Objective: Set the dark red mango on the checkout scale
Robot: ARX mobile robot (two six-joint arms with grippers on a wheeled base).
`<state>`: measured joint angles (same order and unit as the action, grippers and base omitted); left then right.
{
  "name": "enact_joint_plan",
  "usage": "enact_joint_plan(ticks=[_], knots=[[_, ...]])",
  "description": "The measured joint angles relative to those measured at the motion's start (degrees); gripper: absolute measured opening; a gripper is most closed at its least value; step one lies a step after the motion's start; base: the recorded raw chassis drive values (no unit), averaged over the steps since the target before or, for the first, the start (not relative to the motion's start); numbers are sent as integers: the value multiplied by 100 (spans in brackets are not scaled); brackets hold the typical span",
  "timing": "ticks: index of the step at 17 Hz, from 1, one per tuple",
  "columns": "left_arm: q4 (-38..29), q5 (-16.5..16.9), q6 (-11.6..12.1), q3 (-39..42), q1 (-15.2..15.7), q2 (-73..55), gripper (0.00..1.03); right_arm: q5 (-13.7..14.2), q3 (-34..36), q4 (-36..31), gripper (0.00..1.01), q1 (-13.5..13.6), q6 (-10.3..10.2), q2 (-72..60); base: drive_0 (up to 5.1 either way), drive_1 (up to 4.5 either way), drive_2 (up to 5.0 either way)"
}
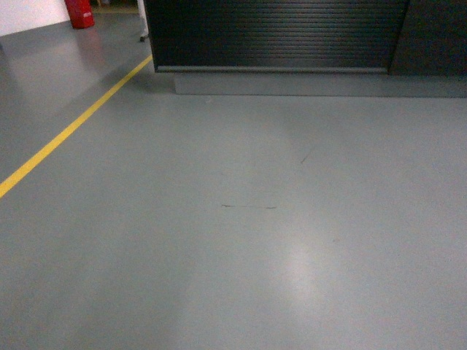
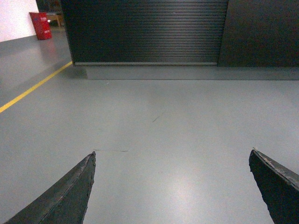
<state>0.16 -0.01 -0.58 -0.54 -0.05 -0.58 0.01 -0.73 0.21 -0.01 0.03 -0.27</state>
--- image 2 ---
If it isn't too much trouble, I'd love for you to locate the red fire equipment box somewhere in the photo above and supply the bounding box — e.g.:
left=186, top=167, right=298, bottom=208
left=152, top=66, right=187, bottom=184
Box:
left=29, top=12, right=52, bottom=40

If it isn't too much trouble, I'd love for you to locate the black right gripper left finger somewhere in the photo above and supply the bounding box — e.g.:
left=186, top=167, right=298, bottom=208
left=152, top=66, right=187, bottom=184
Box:
left=6, top=151, right=96, bottom=224

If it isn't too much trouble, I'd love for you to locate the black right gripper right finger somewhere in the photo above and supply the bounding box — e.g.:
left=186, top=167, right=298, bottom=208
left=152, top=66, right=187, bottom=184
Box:
left=249, top=149, right=299, bottom=224

